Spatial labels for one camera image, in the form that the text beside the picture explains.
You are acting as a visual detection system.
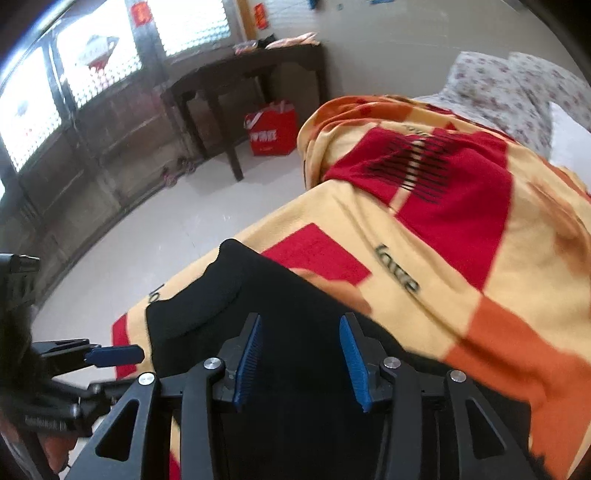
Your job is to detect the black pants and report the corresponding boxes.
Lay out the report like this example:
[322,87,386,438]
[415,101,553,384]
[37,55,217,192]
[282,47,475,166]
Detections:
[145,240,555,480]

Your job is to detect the patterned glass window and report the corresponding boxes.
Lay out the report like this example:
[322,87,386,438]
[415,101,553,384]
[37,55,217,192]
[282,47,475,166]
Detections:
[0,0,246,174]

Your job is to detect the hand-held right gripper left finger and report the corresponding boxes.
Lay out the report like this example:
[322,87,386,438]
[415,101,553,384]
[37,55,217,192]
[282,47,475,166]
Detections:
[69,313,265,480]

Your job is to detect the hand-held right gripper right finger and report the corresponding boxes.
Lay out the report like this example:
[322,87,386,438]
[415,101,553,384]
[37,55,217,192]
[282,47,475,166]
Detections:
[339,313,539,480]

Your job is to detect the dark wooden table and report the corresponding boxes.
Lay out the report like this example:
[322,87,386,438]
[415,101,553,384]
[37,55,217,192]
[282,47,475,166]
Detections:
[159,44,328,182]

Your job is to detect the red white window sticker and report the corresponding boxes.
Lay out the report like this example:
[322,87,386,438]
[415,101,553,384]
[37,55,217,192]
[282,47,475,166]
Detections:
[80,34,119,71]

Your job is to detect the white pillow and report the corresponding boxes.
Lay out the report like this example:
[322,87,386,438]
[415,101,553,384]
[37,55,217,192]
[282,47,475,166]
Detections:
[549,102,591,191]

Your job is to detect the peach cloth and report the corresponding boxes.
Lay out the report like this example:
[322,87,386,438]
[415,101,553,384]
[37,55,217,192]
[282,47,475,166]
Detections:
[265,32,322,49]

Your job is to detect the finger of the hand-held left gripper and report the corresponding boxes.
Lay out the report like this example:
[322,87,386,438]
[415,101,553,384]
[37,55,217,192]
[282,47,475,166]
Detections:
[51,378,139,416]
[32,339,145,371]

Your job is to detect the red orange printed blanket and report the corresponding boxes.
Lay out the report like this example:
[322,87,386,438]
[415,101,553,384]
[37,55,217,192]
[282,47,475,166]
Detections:
[111,95,591,480]

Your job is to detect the small grey floral pillow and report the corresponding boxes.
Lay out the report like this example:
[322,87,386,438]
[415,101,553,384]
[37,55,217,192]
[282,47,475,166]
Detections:
[442,51,525,141]

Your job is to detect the red shopping bag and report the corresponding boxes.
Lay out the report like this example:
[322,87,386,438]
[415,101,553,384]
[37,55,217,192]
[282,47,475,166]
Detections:
[244,100,299,158]

